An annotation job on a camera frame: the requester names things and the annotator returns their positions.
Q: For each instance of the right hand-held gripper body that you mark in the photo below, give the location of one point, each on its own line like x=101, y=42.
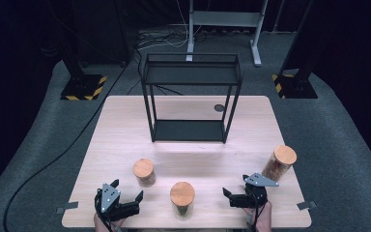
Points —
x=254, y=195

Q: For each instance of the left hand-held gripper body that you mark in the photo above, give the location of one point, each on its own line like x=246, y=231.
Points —
x=111, y=198

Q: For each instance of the short jar with brown sticks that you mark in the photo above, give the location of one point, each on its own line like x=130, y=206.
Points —
x=143, y=168

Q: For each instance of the glass jar with dark contents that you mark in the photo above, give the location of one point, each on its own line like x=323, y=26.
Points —
x=182, y=193

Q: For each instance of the tall jar with reddish contents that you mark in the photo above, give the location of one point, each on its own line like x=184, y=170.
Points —
x=285, y=155

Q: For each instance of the black metal shelf rack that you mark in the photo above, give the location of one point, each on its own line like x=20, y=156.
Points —
x=190, y=130

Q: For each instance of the person's right hand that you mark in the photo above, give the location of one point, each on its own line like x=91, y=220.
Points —
x=264, y=217

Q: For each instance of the person's left hand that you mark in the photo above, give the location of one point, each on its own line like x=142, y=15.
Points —
x=106, y=226

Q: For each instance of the grey tape strip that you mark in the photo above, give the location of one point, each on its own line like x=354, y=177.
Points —
x=67, y=207
x=306, y=205

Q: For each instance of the grey round table grommet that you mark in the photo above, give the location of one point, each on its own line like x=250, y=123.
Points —
x=219, y=108

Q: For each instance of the black stand with striped base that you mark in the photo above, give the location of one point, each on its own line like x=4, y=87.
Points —
x=298, y=87
x=83, y=87

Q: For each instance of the white metal desk frame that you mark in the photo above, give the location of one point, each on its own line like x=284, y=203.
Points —
x=227, y=19

